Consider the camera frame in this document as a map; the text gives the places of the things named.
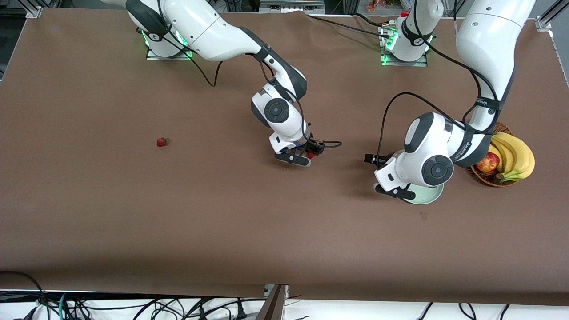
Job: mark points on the brown wicker basket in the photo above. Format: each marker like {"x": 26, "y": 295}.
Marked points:
{"x": 486, "y": 178}

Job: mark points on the orange red object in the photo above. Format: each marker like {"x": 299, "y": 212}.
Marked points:
{"x": 378, "y": 5}

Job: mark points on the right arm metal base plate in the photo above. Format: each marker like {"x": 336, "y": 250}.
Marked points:
{"x": 160, "y": 57}

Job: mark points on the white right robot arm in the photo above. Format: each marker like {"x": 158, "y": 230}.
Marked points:
{"x": 209, "y": 35}

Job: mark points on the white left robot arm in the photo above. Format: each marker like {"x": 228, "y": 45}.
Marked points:
{"x": 489, "y": 35}

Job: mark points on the short yellow banana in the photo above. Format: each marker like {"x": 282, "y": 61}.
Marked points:
{"x": 501, "y": 161}

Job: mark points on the red apple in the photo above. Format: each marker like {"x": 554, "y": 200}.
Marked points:
{"x": 488, "y": 163}

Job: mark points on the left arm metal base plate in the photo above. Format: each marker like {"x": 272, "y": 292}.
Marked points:
{"x": 418, "y": 63}

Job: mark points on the grey metal device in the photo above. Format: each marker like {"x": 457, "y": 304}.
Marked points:
{"x": 289, "y": 6}

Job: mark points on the aluminium frame post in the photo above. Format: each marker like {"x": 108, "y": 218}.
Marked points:
{"x": 275, "y": 306}

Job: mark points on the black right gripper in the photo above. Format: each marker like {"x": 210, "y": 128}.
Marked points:
{"x": 310, "y": 146}

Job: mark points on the light green round plate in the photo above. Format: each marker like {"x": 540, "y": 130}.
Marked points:
{"x": 429, "y": 196}

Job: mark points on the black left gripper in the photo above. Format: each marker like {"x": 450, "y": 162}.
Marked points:
{"x": 372, "y": 158}

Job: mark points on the brown table cover sheet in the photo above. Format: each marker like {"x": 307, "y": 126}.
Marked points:
{"x": 284, "y": 244}

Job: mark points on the aluminium frame profile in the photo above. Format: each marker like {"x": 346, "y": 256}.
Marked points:
{"x": 33, "y": 11}
{"x": 544, "y": 21}

